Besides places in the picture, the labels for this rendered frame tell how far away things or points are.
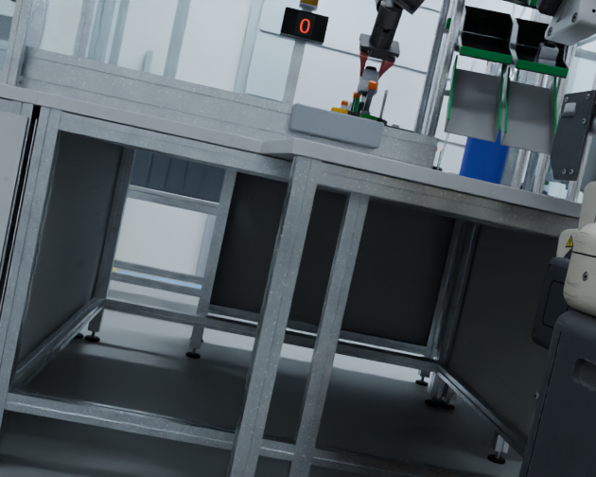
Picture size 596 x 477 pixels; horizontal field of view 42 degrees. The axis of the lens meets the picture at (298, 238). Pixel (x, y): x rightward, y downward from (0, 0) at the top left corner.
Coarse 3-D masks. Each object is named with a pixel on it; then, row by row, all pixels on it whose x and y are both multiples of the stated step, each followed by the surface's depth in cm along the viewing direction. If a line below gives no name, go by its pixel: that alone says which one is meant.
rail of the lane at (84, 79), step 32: (96, 64) 178; (64, 96) 178; (96, 96) 179; (128, 96) 179; (160, 96) 180; (192, 96) 180; (224, 96) 181; (224, 128) 181; (256, 128) 182; (288, 128) 183; (384, 128) 184; (416, 160) 186
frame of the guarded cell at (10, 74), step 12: (24, 0) 172; (24, 12) 172; (12, 24) 172; (24, 24) 172; (12, 36) 172; (24, 36) 173; (12, 48) 173; (24, 48) 175; (12, 60) 173; (0, 72) 173; (12, 72) 173; (12, 84) 173
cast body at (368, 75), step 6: (366, 66) 200; (372, 66) 200; (366, 72) 199; (372, 72) 199; (378, 72) 199; (360, 78) 201; (366, 78) 199; (372, 78) 199; (378, 78) 199; (360, 84) 198; (366, 84) 198; (360, 90) 198; (366, 90) 198
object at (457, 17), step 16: (448, 0) 221; (464, 0) 205; (432, 48) 222; (448, 48) 205; (432, 64) 223; (448, 64) 206; (432, 80) 223; (544, 80) 225; (560, 80) 209; (560, 96) 209; (432, 112) 206; (416, 128) 223; (432, 128) 207; (544, 160) 210; (544, 176) 210
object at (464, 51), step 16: (464, 16) 209; (480, 16) 217; (496, 16) 216; (464, 32) 218; (480, 32) 219; (496, 32) 218; (512, 32) 204; (464, 48) 195; (480, 48) 204; (496, 48) 207
